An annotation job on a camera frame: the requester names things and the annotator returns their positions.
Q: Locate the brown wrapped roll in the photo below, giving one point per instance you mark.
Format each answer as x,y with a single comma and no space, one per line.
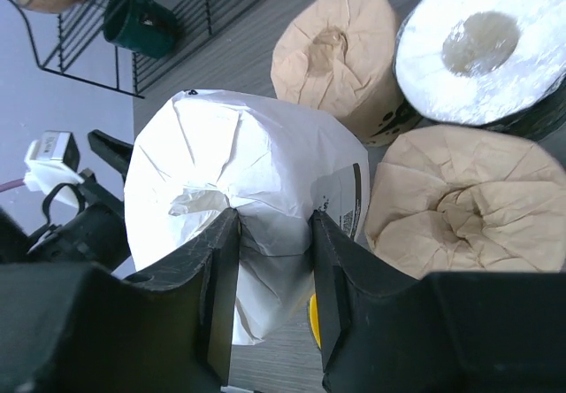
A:
337,56
461,199

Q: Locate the black wire rack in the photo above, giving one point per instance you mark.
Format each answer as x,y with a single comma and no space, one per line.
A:
59,40

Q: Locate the brown wrapped roll front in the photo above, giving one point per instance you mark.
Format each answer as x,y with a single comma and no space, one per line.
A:
461,199

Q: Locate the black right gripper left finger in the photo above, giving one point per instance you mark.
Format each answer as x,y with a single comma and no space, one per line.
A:
74,327

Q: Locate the black wrapped toilet paper roll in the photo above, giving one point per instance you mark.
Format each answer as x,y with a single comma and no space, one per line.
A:
492,64

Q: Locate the dark green mug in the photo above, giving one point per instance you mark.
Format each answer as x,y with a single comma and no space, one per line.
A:
141,26

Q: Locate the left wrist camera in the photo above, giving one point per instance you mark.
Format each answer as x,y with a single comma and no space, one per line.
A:
52,160

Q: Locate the white roll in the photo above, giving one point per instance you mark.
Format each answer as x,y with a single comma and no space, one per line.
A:
274,162

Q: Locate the yellow enamel mug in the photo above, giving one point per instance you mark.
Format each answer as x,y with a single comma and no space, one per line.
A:
313,320

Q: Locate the brown wrapped roll back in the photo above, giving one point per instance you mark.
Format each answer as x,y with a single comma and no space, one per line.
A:
337,56

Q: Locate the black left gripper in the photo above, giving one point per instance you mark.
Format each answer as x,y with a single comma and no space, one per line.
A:
97,233

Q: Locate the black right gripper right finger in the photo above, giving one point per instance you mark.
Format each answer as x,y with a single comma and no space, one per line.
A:
383,331

